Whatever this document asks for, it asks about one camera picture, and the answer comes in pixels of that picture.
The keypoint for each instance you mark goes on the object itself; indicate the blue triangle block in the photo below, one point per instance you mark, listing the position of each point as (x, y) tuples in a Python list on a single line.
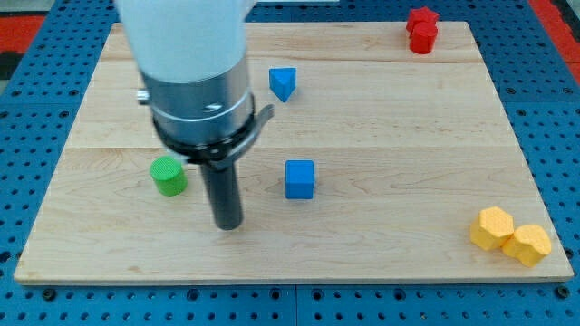
[(282, 82)]

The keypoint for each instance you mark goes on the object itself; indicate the yellow hexagon block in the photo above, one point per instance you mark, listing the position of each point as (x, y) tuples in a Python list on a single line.
[(492, 228)]

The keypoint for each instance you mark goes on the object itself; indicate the wooden board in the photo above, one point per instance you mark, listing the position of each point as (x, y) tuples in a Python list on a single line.
[(407, 150)]

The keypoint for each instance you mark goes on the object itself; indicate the yellow heart block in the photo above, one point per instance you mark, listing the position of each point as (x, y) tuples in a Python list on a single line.
[(529, 244)]

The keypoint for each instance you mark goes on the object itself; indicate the red star block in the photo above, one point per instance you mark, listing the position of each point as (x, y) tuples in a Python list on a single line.
[(421, 15)]

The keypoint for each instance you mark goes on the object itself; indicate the red cylinder block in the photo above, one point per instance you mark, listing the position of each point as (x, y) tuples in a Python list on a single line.
[(423, 36)]

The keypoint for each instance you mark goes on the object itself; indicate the blue cube block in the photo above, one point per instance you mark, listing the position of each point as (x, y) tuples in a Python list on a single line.
[(299, 179)]

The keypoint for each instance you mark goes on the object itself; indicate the green cylinder block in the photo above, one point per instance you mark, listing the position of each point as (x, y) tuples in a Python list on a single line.
[(168, 176)]

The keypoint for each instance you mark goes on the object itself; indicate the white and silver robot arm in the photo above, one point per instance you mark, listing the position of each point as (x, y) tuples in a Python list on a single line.
[(192, 56)]

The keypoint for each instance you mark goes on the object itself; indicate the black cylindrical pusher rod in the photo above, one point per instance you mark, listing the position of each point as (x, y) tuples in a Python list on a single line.
[(223, 195)]

